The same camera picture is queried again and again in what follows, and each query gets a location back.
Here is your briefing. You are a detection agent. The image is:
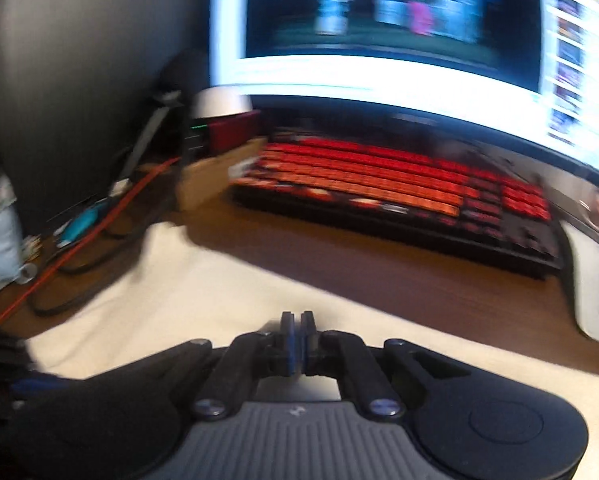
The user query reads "cardboard box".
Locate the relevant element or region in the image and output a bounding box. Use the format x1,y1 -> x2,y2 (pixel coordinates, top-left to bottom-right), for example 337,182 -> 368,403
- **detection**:
176,136 -> 268,212

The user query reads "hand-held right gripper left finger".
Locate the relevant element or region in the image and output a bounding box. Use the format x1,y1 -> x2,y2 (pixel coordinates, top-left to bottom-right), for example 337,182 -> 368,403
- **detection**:
170,311 -> 296,422

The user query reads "orange cable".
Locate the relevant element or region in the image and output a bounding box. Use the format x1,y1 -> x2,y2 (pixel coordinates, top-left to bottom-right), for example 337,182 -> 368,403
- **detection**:
0,156 -> 181,327

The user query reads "red and black keyboard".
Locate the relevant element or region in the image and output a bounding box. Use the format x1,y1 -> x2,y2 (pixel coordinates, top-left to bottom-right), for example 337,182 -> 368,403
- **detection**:
230,131 -> 566,279

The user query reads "cream knit vest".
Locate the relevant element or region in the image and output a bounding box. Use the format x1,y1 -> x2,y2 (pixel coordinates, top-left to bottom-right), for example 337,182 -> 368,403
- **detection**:
0,220 -> 599,480

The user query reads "white dome lamp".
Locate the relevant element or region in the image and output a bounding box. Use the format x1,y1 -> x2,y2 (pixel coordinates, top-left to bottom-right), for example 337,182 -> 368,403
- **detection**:
188,86 -> 253,119

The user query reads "black microphone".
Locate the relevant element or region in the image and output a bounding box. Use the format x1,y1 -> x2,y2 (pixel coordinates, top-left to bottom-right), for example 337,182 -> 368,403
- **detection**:
124,52 -> 211,181

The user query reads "curved computer monitor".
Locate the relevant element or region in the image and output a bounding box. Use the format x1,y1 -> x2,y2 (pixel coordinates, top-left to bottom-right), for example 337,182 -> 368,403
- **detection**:
208,0 -> 599,182

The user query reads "teal connector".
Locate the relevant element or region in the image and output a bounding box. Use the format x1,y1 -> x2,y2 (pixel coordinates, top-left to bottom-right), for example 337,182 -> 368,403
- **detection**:
53,199 -> 111,249

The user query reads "black cable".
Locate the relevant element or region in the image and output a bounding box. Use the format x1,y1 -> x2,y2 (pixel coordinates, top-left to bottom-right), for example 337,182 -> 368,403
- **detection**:
28,210 -> 147,317

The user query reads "red box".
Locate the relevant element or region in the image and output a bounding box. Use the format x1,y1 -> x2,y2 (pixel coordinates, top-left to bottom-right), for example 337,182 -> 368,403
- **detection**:
206,109 -> 263,157

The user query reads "white printed mouse pad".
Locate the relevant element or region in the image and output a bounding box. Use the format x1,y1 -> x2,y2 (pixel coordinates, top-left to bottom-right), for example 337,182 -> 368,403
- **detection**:
561,219 -> 599,352

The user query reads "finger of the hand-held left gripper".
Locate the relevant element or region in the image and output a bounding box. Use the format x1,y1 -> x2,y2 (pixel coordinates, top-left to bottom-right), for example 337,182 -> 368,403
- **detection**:
9,371 -> 87,402

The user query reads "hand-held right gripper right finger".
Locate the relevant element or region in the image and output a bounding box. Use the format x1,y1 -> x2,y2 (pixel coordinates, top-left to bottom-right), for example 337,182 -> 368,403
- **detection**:
299,311 -> 471,423

